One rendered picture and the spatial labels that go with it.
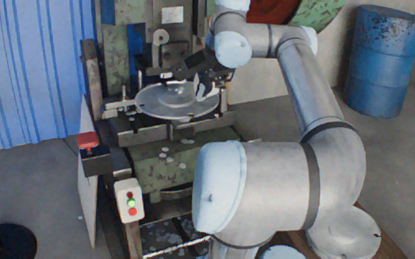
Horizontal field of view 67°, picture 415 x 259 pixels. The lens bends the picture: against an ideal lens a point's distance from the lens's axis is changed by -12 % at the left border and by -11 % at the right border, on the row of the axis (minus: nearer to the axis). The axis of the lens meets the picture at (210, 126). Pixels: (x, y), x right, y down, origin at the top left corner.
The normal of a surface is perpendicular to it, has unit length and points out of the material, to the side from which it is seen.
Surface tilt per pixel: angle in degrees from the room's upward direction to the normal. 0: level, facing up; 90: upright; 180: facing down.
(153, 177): 90
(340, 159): 25
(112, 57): 90
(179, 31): 90
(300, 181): 44
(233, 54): 113
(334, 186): 53
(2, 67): 90
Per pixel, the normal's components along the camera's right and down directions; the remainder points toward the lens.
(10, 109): 0.42, 0.46
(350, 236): 0.03, -0.87
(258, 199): 0.04, 0.07
